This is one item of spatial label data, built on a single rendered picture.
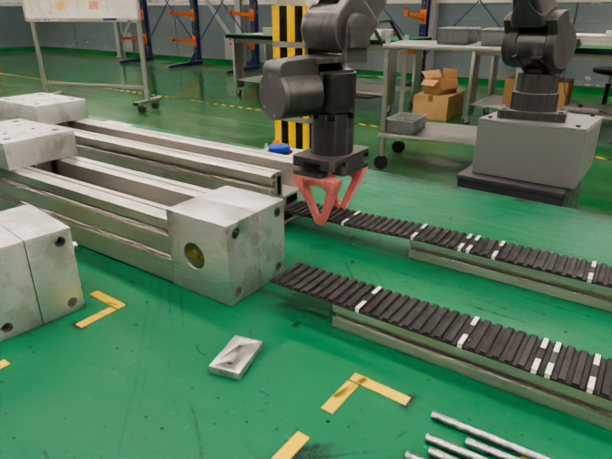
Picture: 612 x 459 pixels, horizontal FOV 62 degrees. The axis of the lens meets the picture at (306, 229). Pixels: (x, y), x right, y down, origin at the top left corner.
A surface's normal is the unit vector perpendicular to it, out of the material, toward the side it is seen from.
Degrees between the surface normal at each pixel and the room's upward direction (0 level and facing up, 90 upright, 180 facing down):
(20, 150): 90
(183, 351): 0
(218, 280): 90
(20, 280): 90
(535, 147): 90
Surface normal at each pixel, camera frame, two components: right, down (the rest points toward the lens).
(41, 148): 0.83, 0.22
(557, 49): 0.61, 0.29
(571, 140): -0.59, 0.32
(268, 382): 0.00, -0.92
